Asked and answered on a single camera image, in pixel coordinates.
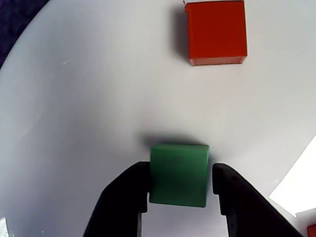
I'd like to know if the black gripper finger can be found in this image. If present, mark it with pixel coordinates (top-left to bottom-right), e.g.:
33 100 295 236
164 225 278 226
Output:
212 163 305 237
83 161 151 237

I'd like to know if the white round plate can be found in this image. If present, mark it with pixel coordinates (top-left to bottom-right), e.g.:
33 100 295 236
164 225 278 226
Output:
0 0 316 237

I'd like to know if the green cube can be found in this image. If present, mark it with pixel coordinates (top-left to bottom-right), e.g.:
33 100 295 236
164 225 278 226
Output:
149 144 210 208

